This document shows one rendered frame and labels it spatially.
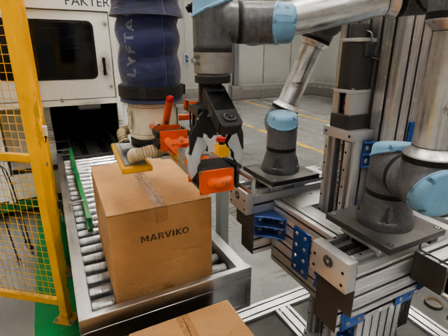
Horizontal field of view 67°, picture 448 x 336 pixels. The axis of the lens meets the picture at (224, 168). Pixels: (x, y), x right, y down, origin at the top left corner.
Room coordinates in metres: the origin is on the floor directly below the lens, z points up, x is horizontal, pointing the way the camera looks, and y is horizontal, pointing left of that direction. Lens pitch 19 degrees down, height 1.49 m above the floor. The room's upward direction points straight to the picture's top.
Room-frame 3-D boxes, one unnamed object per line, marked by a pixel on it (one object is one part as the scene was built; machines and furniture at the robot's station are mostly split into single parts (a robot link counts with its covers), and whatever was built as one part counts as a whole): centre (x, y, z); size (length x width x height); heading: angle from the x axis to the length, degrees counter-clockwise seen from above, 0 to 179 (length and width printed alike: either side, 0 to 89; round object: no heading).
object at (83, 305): (2.00, 1.02, 0.50); 2.31 x 0.05 x 0.19; 27
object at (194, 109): (0.70, 0.03, 1.39); 0.09 x 0.08 x 0.12; 23
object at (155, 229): (1.42, 0.36, 0.75); 0.60 x 0.40 x 0.40; 25
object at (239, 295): (1.10, 0.20, 0.48); 0.70 x 0.03 x 0.15; 117
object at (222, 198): (1.84, 0.01, 0.50); 0.07 x 0.07 x 1.00; 27
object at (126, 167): (1.19, 0.35, 1.14); 0.34 x 0.10 x 0.05; 23
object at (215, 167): (0.67, 0.03, 1.24); 0.08 x 0.07 x 0.05; 23
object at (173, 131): (1.00, 0.16, 1.25); 0.10 x 0.08 x 0.06; 113
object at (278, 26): (0.72, -0.08, 1.54); 0.11 x 0.11 x 0.08; 4
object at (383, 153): (0.85, -0.45, 1.20); 0.13 x 0.12 x 0.14; 4
